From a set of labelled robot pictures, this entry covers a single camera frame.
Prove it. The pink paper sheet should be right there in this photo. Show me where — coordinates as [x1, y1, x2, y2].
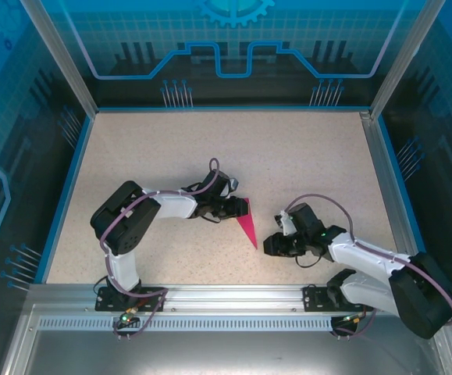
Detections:
[234, 197, 258, 250]

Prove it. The blue table border strip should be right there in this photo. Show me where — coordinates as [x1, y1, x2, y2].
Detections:
[34, 114, 95, 285]
[92, 105, 373, 114]
[375, 115, 438, 285]

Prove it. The metal tray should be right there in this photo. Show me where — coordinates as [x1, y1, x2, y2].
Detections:
[0, 304, 452, 375]

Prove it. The thin black right gripper wire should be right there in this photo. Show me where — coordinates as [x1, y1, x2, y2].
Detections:
[295, 253, 324, 269]

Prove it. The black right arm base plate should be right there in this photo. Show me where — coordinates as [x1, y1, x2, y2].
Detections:
[302, 284, 371, 313]

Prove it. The aluminium mounting rail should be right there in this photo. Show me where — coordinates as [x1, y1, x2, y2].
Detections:
[26, 284, 443, 313]

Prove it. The slotted metal cable duct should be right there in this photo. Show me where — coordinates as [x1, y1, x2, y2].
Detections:
[37, 316, 338, 333]

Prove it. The aluminium side rail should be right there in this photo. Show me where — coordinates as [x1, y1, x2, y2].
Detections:
[360, 111, 424, 284]

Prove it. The cable connector with green light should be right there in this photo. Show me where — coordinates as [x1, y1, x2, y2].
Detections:
[340, 311, 368, 325]
[118, 307, 139, 326]

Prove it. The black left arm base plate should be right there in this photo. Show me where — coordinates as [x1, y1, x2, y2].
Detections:
[95, 286, 168, 313]

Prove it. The aluminium frame post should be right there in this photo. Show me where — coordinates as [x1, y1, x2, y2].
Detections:
[368, 0, 447, 118]
[20, 0, 98, 116]

